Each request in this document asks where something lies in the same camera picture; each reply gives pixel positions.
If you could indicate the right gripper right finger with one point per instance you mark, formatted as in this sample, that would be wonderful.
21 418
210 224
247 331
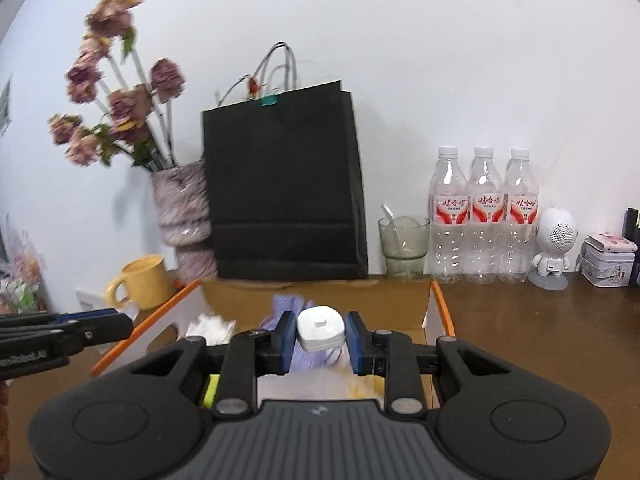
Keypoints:
392 356

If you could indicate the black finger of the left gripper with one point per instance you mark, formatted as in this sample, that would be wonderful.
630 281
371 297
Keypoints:
71 332

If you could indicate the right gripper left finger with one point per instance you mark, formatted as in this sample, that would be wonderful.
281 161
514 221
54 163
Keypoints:
248 356

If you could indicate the yellow plush toy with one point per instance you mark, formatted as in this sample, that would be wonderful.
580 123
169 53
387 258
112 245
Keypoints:
354 387

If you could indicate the crumpled white tissue in box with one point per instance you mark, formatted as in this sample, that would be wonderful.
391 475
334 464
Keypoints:
214 329

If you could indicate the colourful snack packets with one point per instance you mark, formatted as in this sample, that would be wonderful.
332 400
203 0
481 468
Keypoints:
22 289

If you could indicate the green yellow ball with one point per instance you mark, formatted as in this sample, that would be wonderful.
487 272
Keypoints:
209 394

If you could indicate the orange cardboard box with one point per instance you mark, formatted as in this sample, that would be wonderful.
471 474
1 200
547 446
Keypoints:
217 310

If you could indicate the white card on table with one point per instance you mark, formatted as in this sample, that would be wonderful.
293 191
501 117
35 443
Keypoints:
90 301

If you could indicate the clear spoon in glass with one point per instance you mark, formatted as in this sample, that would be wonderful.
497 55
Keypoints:
395 244

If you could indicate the green glass tumbler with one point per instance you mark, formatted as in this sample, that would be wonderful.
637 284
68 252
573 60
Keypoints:
417 240

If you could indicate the yellow ceramic mug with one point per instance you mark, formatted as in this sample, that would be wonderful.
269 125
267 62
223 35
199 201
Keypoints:
144 282

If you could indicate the left water bottle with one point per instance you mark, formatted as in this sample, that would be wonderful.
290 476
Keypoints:
448 205

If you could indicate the water bottle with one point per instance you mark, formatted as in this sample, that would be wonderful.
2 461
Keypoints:
448 205
485 189
522 198

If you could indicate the purple textured vase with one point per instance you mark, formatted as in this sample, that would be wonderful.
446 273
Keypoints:
183 217

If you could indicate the black paper bag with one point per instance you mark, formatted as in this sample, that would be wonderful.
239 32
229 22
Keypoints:
284 182

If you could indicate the middle water bottle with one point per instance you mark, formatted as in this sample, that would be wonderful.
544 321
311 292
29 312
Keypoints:
485 189

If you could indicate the right water bottle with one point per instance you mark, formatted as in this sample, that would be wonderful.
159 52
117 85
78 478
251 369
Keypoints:
522 198

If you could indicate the white robot figurine speaker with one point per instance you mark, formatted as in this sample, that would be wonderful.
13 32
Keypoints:
555 237

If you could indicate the small tin box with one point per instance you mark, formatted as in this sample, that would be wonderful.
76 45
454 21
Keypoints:
606 260

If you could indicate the dried pink roses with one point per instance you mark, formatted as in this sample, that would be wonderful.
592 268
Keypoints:
135 103

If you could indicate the teal binder clip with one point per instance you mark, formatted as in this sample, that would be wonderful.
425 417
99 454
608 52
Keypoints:
268 100

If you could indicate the purple drawstring pouch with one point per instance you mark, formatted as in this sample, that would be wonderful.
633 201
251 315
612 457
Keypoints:
302 361

